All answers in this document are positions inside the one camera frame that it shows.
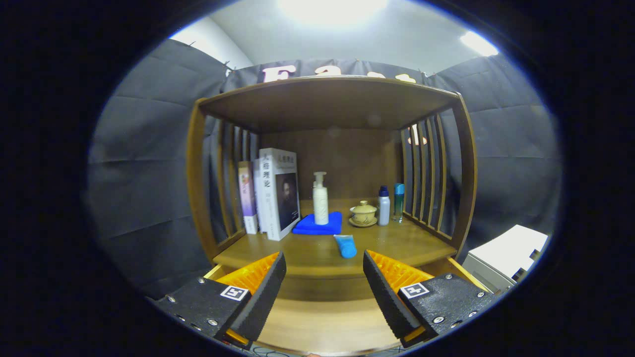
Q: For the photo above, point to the wooden drawer with black knob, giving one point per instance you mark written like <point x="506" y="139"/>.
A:
<point x="327" y="322"/>

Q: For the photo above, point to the large ceiling light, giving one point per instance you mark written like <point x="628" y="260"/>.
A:
<point x="332" y="9"/>

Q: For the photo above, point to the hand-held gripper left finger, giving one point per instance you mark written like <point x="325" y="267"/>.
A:
<point x="263" y="300"/>

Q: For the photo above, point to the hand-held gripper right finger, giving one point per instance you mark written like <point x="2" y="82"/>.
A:
<point x="386" y="297"/>

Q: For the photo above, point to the yellow saucer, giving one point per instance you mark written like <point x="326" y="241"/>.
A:
<point x="363" y="224"/>

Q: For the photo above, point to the white bottle with blue cap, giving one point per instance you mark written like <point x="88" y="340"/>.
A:
<point x="384" y="208"/>

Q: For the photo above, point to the grey plastic drawer unit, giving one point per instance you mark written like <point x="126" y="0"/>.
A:
<point x="511" y="248"/>

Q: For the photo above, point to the teal transparent bottle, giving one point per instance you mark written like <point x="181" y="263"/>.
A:
<point x="399" y="201"/>

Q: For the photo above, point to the small ceiling light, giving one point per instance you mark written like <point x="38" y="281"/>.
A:
<point x="477" y="43"/>

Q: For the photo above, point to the wooden cabinet with slatted sides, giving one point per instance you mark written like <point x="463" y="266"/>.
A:
<point x="327" y="101"/>

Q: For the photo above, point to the purple book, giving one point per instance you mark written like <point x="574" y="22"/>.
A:
<point x="246" y="193"/>

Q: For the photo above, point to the white pump bottle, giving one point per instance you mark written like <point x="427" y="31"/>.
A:
<point x="321" y="206"/>

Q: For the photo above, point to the thin white book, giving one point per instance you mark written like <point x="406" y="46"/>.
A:
<point x="257" y="198"/>

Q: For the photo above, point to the yellow lidded teacup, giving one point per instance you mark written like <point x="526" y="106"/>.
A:
<point x="363" y="214"/>

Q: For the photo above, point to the blue folded cloth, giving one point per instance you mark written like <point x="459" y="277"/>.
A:
<point x="307" y="227"/>

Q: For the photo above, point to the wooden countertop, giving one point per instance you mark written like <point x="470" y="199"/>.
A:
<point x="317" y="253"/>

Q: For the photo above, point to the blue and white tube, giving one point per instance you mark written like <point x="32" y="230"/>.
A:
<point x="347" y="248"/>

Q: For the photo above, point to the large white portrait book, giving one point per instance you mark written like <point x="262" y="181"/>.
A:
<point x="285" y="198"/>

